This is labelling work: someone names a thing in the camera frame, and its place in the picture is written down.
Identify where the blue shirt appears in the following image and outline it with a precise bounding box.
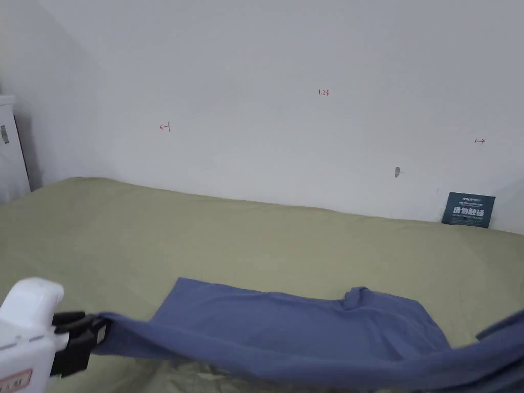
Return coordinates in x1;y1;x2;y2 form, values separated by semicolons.
88;277;524;393

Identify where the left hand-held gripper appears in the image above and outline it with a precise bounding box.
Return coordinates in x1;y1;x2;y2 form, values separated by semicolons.
0;277;113;393

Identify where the dark card with white print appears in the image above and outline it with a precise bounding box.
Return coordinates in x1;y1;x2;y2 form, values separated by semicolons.
441;192;496;230

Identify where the bed with pale green sheet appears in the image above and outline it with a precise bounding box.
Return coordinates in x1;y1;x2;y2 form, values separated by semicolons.
0;177;524;393

